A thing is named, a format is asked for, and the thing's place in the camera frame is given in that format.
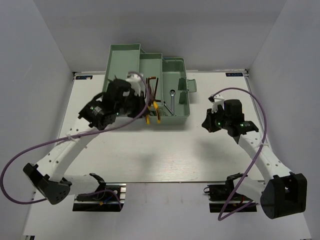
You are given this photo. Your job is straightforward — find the dark hex key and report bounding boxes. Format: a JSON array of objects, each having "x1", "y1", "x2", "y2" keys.
[
  {"x1": 146, "y1": 76, "x2": 158, "y2": 99},
  {"x1": 152, "y1": 77, "x2": 162, "y2": 103}
]

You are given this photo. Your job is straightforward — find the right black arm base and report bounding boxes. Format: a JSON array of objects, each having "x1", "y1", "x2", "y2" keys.
[{"x1": 203, "y1": 184, "x2": 251, "y2": 203}]

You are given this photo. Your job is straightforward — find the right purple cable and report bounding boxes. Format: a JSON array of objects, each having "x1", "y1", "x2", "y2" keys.
[{"x1": 214, "y1": 87, "x2": 268, "y2": 221}]

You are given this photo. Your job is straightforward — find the green toolbox with clear lid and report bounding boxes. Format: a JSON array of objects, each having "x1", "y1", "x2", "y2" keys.
[{"x1": 102, "y1": 43, "x2": 197, "y2": 125}]

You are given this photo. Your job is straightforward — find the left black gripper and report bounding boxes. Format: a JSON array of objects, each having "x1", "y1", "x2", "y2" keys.
[{"x1": 115, "y1": 89, "x2": 151, "y2": 119}]

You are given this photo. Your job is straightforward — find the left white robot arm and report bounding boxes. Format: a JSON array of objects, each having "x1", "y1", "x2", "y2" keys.
[{"x1": 23, "y1": 74, "x2": 150, "y2": 205}]

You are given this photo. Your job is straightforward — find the yellow black pliers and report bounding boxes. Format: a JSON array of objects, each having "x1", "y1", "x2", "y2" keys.
[{"x1": 144, "y1": 100, "x2": 161, "y2": 125}]

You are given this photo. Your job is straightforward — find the large silver ratchet wrench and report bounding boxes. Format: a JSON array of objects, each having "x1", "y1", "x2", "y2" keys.
[{"x1": 169, "y1": 89, "x2": 176, "y2": 116}]

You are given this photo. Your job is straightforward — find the purple cable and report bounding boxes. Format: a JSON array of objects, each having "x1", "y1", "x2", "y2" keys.
[
  {"x1": 0, "y1": 71, "x2": 153, "y2": 210},
  {"x1": 214, "y1": 87, "x2": 268, "y2": 221}
]

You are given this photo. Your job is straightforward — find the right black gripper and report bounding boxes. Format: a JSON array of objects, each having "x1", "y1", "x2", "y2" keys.
[{"x1": 202, "y1": 106, "x2": 231, "y2": 133}]

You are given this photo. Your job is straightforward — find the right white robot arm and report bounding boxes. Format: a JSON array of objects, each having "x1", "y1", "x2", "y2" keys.
[{"x1": 201, "y1": 95, "x2": 307, "y2": 219}]

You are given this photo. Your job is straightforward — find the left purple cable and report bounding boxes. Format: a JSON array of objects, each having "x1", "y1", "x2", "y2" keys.
[{"x1": 0, "y1": 71, "x2": 153, "y2": 210}]

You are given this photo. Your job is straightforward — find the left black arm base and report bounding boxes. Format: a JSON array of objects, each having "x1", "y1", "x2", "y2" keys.
[{"x1": 72, "y1": 183, "x2": 126, "y2": 213}]

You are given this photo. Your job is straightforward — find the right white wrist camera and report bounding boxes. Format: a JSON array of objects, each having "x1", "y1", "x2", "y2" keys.
[{"x1": 208, "y1": 94, "x2": 225, "y2": 114}]

